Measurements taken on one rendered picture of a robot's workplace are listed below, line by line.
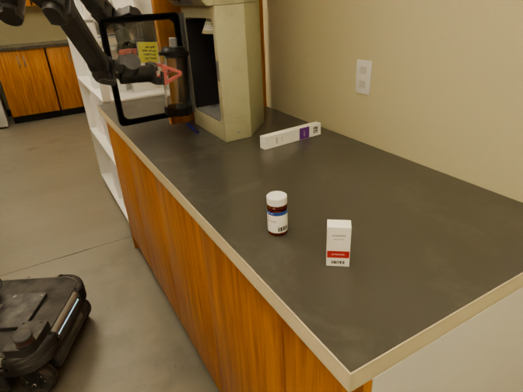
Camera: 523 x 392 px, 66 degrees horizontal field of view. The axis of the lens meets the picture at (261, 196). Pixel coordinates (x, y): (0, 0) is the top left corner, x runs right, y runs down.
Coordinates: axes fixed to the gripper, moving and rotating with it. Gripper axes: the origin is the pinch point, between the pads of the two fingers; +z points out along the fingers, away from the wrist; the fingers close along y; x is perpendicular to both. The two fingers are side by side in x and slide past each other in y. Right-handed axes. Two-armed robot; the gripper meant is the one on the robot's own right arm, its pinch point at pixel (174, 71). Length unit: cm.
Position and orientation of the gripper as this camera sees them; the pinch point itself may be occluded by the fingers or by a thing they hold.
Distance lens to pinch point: 156.4
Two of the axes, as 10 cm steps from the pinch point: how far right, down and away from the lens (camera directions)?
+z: 8.5, -2.2, 4.8
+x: 0.0, 9.1, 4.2
